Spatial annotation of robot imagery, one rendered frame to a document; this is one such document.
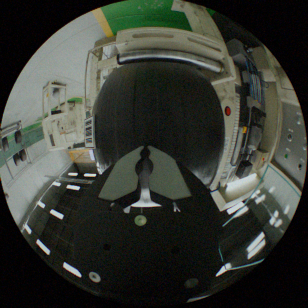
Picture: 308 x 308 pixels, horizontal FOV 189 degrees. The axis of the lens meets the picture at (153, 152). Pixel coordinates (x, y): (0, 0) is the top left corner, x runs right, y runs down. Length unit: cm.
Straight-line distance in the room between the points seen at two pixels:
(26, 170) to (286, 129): 1180
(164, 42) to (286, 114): 66
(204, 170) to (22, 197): 1140
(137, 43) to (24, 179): 1119
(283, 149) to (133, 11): 147
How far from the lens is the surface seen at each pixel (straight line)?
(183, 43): 35
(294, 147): 68
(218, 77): 41
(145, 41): 33
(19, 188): 1114
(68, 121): 452
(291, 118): 69
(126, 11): 123
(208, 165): 18
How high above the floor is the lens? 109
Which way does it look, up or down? 24 degrees up
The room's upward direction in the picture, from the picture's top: 178 degrees clockwise
